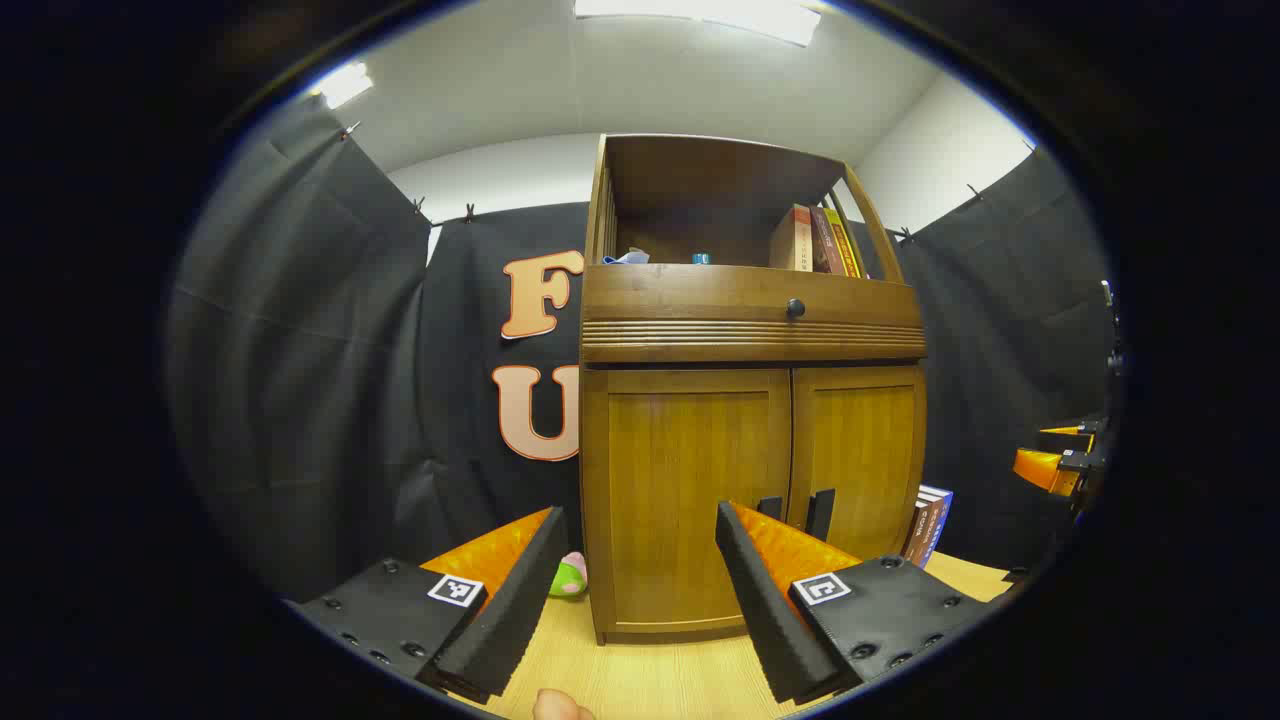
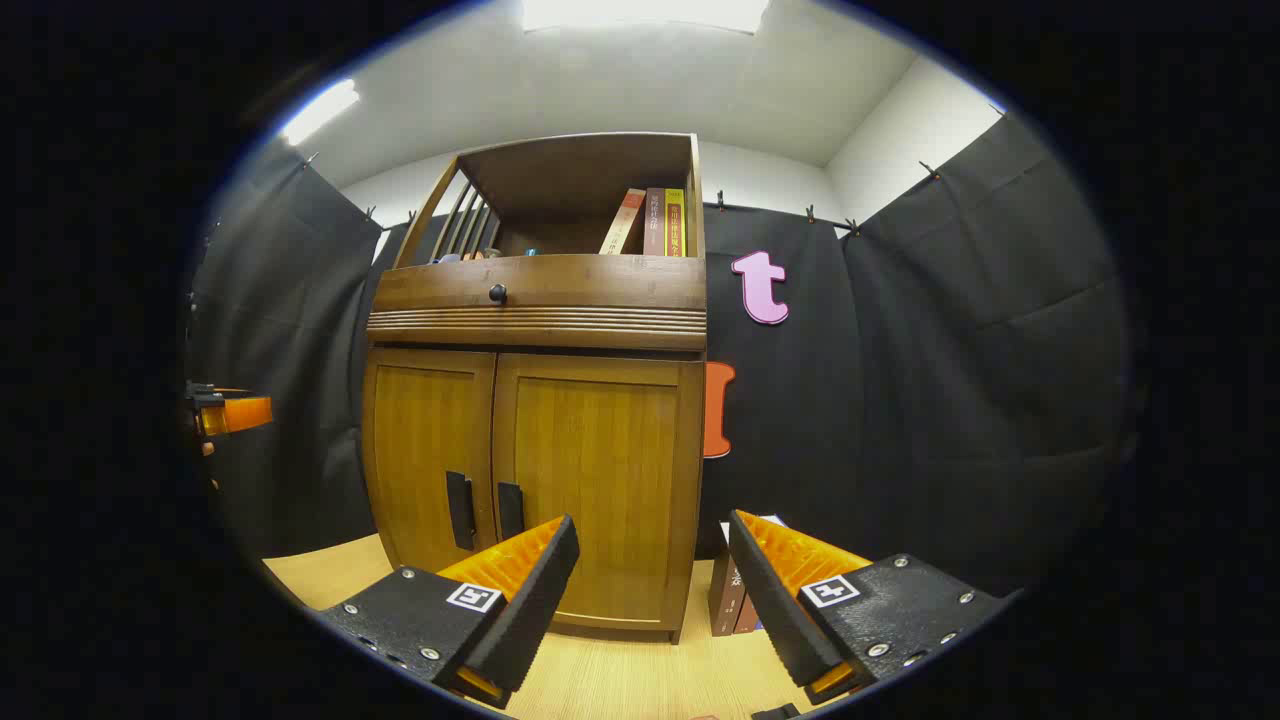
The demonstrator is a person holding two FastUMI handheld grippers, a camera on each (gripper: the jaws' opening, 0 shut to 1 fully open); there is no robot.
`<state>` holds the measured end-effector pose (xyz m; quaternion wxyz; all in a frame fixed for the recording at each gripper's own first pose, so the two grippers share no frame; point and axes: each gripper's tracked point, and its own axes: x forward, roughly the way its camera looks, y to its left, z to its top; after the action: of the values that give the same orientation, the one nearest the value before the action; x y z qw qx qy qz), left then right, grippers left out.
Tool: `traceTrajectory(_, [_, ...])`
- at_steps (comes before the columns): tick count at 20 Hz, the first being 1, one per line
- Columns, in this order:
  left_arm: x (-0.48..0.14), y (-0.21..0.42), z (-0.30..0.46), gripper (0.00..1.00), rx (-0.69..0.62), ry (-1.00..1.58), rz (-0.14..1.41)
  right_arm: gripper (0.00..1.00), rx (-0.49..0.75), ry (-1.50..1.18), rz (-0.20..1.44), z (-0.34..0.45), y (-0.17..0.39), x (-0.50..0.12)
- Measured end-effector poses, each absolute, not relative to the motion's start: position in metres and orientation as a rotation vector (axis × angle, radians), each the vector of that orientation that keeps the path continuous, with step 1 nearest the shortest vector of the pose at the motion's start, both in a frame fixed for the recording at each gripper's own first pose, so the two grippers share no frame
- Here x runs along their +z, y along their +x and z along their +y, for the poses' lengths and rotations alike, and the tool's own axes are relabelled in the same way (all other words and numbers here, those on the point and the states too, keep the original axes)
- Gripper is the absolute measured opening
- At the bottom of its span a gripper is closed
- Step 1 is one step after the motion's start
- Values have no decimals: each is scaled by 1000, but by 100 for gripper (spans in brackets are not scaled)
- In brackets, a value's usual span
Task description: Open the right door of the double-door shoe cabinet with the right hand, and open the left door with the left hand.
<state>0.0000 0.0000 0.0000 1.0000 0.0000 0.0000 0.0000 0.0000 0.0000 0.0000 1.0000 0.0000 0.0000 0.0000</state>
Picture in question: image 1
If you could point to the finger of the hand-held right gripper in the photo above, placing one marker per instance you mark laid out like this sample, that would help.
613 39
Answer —
1045 470
1075 430

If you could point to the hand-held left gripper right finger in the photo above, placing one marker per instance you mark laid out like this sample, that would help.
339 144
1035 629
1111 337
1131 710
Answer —
765 620

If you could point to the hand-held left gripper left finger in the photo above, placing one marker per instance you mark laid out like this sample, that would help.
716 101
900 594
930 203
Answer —
510 620

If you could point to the wooden shoe cabinet door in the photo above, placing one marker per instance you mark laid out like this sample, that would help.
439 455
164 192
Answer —
865 440
680 470

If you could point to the wooden double-door shoe cabinet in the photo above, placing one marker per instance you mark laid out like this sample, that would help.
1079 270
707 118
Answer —
700 300

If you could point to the green and pink toy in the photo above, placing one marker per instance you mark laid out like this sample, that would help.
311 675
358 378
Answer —
568 580

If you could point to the blue book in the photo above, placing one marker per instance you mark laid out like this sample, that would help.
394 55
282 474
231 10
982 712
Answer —
940 520

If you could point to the dark brown book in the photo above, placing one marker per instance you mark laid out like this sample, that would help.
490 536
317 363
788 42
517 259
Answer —
910 535

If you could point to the black round drawer knob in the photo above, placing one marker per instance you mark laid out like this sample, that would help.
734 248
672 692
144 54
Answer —
795 309

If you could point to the dark red book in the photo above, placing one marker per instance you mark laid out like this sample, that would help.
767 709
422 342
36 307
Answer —
826 245

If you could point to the black backdrop cloth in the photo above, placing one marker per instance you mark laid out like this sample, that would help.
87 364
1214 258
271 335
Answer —
300 380

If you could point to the white and blue crumpled item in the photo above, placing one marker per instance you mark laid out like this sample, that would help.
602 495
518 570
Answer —
628 258

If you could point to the small ceiling light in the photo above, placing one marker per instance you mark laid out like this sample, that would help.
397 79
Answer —
342 85

